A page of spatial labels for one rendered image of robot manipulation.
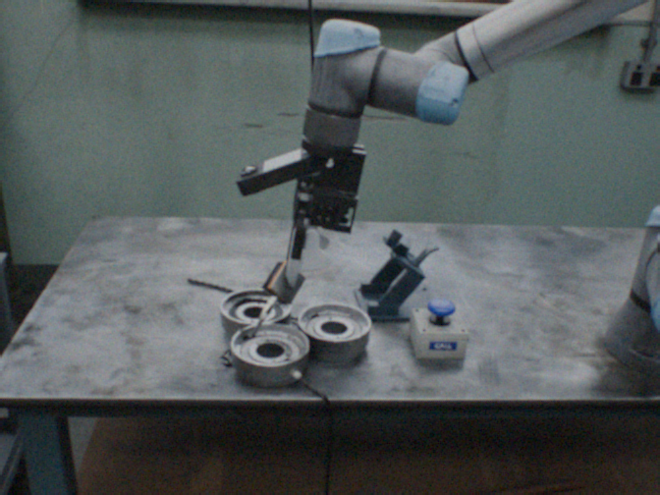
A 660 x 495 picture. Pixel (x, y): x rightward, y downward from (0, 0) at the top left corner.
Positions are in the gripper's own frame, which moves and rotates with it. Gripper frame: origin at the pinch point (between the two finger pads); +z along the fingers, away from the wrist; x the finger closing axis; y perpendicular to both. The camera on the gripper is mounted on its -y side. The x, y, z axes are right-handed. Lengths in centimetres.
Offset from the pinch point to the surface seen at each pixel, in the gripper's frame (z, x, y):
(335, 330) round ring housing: 7.5, -2.6, 8.2
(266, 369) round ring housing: 6.6, -15.9, -1.8
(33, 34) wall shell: 4, 155, -87
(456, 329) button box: 2.0, -7.0, 24.4
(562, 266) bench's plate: 3, 24, 53
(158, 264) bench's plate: 13.0, 20.4, -21.1
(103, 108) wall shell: 26, 156, -62
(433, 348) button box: 4.8, -8.2, 21.5
